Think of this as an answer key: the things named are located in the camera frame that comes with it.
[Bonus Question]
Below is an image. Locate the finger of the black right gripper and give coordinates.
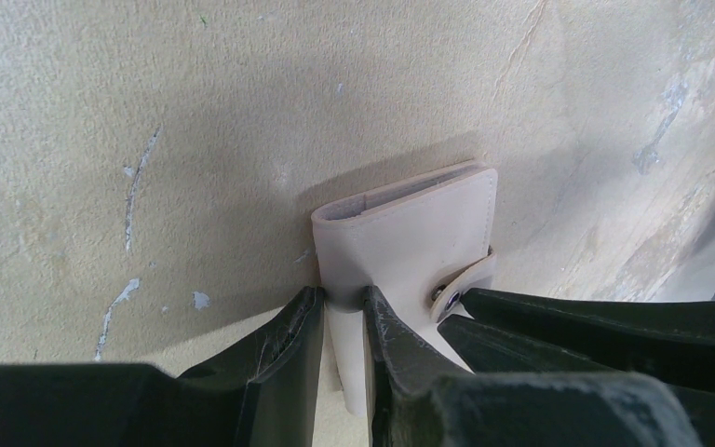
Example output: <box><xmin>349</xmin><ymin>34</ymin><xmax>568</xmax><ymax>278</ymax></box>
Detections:
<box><xmin>438</xmin><ymin>316</ymin><xmax>715</xmax><ymax>446</ymax></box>
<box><xmin>461</xmin><ymin>289</ymin><xmax>715</xmax><ymax>393</ymax></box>

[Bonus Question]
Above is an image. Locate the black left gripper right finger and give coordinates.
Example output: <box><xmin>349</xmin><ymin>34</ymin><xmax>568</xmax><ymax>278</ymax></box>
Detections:
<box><xmin>362</xmin><ymin>286</ymin><xmax>701</xmax><ymax>446</ymax></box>

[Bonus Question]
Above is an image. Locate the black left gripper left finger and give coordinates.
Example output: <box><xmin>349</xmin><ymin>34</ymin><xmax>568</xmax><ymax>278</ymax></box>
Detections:
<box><xmin>0</xmin><ymin>287</ymin><xmax>325</xmax><ymax>446</ymax></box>

